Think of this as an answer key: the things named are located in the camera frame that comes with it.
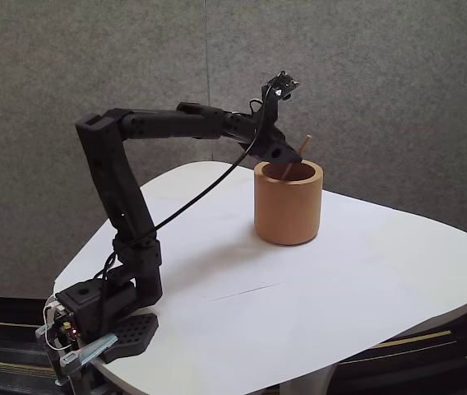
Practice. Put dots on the tan wooden pen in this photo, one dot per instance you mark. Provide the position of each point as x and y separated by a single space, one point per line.
304 145

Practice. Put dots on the tan cylindrical pen holder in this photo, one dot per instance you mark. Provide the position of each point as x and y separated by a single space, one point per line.
287 214

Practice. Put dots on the white table leg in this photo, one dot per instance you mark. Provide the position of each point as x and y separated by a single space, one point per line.
305 380

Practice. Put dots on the metal table clamp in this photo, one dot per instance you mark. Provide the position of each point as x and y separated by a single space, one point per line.
89 349

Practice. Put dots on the bare camera circuit board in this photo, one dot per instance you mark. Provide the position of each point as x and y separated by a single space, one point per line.
283 84

